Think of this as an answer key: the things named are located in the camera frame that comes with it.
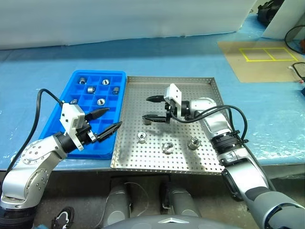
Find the black and white shoe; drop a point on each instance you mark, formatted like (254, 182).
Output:
(63, 218)

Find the black bag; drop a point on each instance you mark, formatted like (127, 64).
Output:
(267, 12)

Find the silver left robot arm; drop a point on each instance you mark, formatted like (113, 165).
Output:
(35, 152)

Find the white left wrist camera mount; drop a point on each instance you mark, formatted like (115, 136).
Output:
(70, 114)

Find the brown mat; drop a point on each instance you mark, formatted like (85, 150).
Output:
(238, 64)

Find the white leaning panel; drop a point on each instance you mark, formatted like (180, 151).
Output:
(281, 28)

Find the blue compartment tray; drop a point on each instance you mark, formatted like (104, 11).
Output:
(112, 105)

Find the perforated metal tray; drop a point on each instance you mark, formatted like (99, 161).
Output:
(147, 162)

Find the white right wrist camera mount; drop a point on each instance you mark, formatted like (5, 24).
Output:
(175, 94)

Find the grey rounded leg shape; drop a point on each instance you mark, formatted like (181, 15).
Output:
(183, 202)
(116, 202)

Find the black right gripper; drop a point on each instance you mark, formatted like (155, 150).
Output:
(169, 111)

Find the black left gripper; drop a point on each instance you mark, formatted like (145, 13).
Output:
(84, 131)

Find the white backdrop board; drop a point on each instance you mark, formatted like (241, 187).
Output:
(119, 21)

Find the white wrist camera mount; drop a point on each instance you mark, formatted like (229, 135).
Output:
(70, 114)
(175, 94)

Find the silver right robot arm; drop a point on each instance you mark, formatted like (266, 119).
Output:
(247, 171)

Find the grey robot torso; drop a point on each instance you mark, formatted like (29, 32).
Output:
(166, 223)

